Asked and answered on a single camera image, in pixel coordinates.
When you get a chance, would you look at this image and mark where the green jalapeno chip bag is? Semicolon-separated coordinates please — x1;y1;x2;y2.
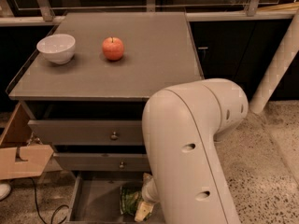
120;186;145;217

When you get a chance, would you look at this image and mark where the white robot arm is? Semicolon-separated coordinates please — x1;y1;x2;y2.
142;78;249;224

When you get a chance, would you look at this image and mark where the grey bottom drawer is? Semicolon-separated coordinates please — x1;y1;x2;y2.
65;171;165;224

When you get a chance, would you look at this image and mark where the grey drawer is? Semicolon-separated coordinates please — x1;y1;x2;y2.
53;146;150;172
27;101;148;147
65;171;165;224

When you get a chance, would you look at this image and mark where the grey middle drawer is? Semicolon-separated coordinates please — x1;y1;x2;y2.
53;146;150;172

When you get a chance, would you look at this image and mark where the grey top drawer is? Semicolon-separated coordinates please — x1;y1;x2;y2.
27;101;148;147

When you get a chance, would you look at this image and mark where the grey drawer cabinet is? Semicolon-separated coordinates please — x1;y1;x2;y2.
5;11;207;224

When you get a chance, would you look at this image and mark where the brown cardboard box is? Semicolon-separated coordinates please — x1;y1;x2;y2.
0;104;53;180

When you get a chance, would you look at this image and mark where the red apple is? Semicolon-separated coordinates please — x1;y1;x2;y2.
102;36;124;61

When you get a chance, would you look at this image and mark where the white object on floor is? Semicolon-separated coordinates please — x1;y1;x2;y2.
0;182;11;201

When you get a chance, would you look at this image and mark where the white ceramic bowl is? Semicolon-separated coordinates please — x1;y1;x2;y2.
36;34;76;64

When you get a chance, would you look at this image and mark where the white slanted pillar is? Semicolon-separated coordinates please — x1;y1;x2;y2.
249;9;299;114

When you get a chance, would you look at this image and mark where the glass railing with metal posts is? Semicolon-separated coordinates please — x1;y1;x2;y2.
0;0;299;26

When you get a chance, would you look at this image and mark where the black floor cable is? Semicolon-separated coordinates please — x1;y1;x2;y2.
28;176;70;224

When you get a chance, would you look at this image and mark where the black lower wall cabinet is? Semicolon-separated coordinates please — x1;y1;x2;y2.
190;19;291;98

